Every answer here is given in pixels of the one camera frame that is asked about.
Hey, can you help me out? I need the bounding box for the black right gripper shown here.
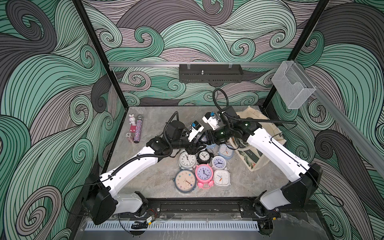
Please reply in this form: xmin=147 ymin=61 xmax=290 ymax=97
xmin=197 ymin=125 xmax=233 ymax=146

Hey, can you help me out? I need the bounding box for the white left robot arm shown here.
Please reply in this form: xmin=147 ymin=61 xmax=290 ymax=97
xmin=81 ymin=136 xmax=198 ymax=225

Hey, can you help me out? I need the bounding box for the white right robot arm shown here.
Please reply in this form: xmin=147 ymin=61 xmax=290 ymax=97
xmin=203 ymin=120 xmax=323 ymax=211

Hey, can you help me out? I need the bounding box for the black twin-bell alarm clock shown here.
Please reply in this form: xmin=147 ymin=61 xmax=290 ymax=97
xmin=197 ymin=150 xmax=214 ymax=165

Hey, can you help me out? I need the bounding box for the silver twin-bell alarm clock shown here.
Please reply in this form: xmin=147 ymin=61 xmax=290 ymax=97
xmin=178 ymin=152 xmax=197 ymax=170

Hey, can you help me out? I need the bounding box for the light blue square alarm clock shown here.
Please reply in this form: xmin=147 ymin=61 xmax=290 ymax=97
xmin=218 ymin=144 xmax=234 ymax=160

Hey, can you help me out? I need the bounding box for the pink twin-bell alarm clock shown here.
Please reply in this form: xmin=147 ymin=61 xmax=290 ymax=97
xmin=195 ymin=164 xmax=214 ymax=190

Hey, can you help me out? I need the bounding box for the white purple-face alarm clock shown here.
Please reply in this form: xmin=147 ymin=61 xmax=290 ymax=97
xmin=211 ymin=156 xmax=230 ymax=171

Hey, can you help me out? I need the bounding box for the large round blue-rim clock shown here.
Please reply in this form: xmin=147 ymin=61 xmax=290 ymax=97
xmin=174 ymin=170 xmax=197 ymax=194

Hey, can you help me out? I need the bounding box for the floral canvas tote bag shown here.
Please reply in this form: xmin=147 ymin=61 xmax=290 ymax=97
xmin=229 ymin=106 xmax=286 ymax=172

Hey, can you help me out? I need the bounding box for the white square alarm clock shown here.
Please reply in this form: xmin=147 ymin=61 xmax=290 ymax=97
xmin=214 ymin=170 xmax=231 ymax=187

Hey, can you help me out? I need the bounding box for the purple patterned tube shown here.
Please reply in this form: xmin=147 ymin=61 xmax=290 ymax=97
xmin=133 ymin=115 xmax=144 ymax=144

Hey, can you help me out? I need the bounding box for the white rabbit figurine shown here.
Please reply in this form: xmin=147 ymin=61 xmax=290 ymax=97
xmin=129 ymin=115 xmax=137 ymax=133

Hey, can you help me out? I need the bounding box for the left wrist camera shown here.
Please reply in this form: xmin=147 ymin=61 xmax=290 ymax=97
xmin=164 ymin=119 xmax=205 ymax=142

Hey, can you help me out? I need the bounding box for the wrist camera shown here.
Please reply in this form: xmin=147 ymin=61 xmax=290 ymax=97
xmin=164 ymin=119 xmax=205 ymax=142
xmin=202 ymin=111 xmax=238 ymax=130

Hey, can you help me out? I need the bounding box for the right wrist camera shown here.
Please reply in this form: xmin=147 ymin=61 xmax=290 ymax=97
xmin=202 ymin=111 xmax=238 ymax=130

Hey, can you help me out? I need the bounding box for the black perforated wall tray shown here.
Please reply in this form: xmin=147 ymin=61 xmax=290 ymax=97
xmin=179 ymin=64 xmax=244 ymax=84

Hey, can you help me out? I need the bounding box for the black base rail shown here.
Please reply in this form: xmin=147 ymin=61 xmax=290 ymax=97
xmin=147 ymin=197 xmax=320 ymax=220

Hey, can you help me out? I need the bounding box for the clear acrylic wall holder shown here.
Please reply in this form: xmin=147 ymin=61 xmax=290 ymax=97
xmin=272 ymin=61 xmax=316 ymax=110

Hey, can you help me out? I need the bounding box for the white slotted cable duct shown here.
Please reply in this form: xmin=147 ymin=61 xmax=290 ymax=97
xmin=85 ymin=220 xmax=259 ymax=232

